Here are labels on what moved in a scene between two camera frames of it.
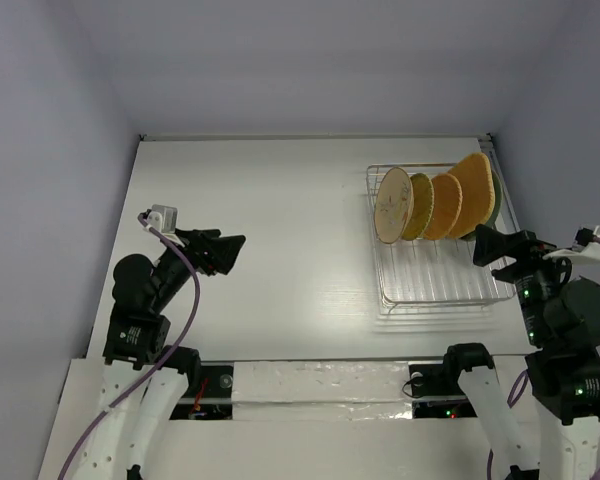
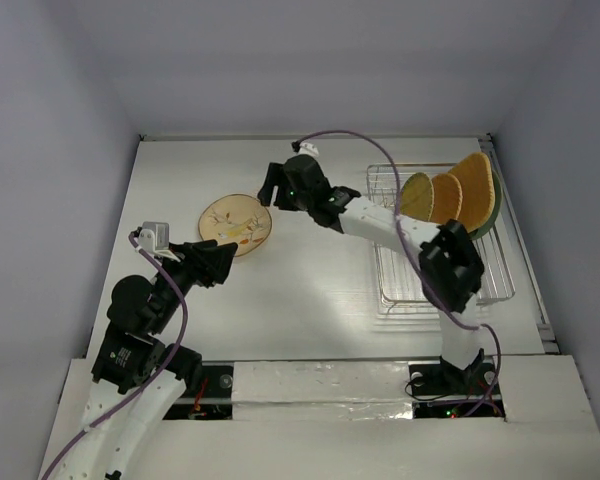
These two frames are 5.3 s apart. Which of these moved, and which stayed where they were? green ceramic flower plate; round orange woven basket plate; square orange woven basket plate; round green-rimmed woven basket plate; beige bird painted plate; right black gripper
Moved: beige bird painted plate; right black gripper
Stayed: square orange woven basket plate; green ceramic flower plate; round orange woven basket plate; round green-rimmed woven basket plate
